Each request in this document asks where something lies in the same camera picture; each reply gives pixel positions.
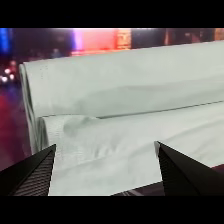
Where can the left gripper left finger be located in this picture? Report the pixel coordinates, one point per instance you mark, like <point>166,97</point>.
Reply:
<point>28,175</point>

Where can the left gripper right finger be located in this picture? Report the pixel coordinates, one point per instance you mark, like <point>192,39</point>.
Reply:
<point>186,175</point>

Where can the light green shirt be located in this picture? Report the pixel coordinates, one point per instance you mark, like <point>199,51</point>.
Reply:
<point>133,100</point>

